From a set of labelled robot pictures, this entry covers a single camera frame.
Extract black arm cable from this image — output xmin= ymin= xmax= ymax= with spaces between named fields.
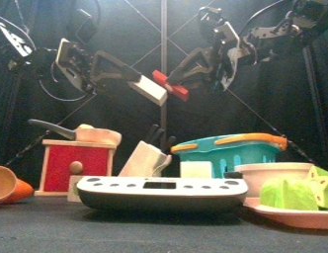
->
xmin=239 ymin=0 xmax=297 ymax=38
xmin=37 ymin=60 xmax=93 ymax=103

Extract grey vertical frame pole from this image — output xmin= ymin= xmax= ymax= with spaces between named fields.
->
xmin=159 ymin=0 xmax=168 ymax=133

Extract wooden pan grey handle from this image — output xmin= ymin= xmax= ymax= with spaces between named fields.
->
xmin=27 ymin=119 xmax=123 ymax=146

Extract white black kitchen scale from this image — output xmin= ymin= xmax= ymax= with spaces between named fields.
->
xmin=75 ymin=175 xmax=250 ymax=212

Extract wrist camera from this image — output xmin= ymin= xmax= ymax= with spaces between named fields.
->
xmin=196 ymin=6 xmax=226 ymax=35
xmin=65 ymin=8 xmax=100 ymax=45

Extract green star-shaped toy fruit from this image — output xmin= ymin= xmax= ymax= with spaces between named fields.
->
xmin=303 ymin=165 xmax=328 ymax=211

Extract white wooden knife block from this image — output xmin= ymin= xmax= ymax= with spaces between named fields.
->
xmin=116 ymin=140 xmax=172 ymax=179

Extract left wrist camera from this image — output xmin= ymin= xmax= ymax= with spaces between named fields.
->
xmin=65 ymin=8 xmax=100 ymax=45

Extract white bowl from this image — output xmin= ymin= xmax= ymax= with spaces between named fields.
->
xmin=234 ymin=161 xmax=315 ymax=199

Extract green felt lettuce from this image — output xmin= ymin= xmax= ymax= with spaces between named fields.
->
xmin=259 ymin=177 xmax=321 ymax=211

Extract orange wooden cup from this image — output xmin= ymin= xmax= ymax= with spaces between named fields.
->
xmin=0 ymin=164 xmax=36 ymax=208

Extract white cube block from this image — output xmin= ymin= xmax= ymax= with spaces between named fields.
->
xmin=178 ymin=160 xmax=214 ymax=179

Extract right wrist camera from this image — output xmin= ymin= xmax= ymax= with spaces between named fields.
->
xmin=196 ymin=6 xmax=226 ymax=35

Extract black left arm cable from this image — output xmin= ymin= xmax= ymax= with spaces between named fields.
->
xmin=37 ymin=60 xmax=93 ymax=103

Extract red wooden drawer box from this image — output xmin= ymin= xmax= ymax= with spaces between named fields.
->
xmin=33 ymin=138 xmax=117 ymax=198

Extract black toy knife handle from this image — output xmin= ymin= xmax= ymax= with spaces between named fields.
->
xmin=163 ymin=134 xmax=176 ymax=154
xmin=146 ymin=124 xmax=160 ymax=143
xmin=152 ymin=127 xmax=166 ymax=150

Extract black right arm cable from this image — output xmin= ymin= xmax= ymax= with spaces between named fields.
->
xmin=239 ymin=0 xmax=297 ymax=38

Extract teal basket orange handles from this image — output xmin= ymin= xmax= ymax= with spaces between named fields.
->
xmin=168 ymin=131 xmax=288 ymax=179

